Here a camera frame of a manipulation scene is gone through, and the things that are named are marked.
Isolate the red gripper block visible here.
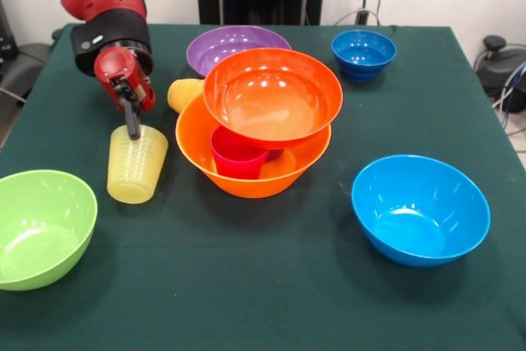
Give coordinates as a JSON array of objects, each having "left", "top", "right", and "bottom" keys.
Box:
[{"left": 93, "top": 45, "right": 158, "bottom": 141}]

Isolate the pale yellow ribbed cup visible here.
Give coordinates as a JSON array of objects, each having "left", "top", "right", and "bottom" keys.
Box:
[{"left": 106, "top": 124, "right": 169, "bottom": 205}]

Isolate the large orange plastic bowl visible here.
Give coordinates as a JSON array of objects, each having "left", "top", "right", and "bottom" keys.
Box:
[{"left": 175, "top": 94, "right": 333, "bottom": 199}]

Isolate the pink plastic cup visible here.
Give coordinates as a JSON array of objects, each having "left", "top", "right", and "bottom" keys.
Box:
[{"left": 210, "top": 126, "right": 270, "bottom": 181}]

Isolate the red plastic bowl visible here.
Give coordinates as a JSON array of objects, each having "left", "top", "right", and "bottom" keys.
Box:
[{"left": 202, "top": 47, "right": 344, "bottom": 150}]

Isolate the yellow plastic cup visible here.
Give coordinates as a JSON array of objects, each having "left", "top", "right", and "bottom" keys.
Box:
[{"left": 167, "top": 78, "right": 205, "bottom": 114}]

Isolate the purple plastic bowl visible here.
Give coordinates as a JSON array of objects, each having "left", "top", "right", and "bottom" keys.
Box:
[{"left": 186, "top": 25, "right": 293, "bottom": 80}]

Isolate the grey office chair base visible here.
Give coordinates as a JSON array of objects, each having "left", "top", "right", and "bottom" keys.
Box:
[{"left": 0, "top": 40, "right": 42, "bottom": 101}]

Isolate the green plastic bowl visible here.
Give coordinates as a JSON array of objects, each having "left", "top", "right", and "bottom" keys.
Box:
[{"left": 0, "top": 169, "right": 99, "bottom": 292}]

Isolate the dark green table cloth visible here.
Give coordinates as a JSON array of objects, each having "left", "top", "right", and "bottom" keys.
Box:
[{"left": 0, "top": 23, "right": 526, "bottom": 351}]

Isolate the small dark blue bowl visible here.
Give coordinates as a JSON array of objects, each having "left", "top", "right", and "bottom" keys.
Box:
[{"left": 331, "top": 30, "right": 398, "bottom": 83}]

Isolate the light blue plastic bowl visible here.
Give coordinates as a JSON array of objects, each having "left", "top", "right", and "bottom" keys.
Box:
[{"left": 351, "top": 155, "right": 491, "bottom": 268}]

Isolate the black office chair base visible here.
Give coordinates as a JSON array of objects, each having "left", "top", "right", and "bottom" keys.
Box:
[{"left": 473, "top": 35, "right": 526, "bottom": 97}]

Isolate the tangle of floor cables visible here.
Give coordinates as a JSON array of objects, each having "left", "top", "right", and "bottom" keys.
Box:
[{"left": 491, "top": 61, "right": 526, "bottom": 136}]

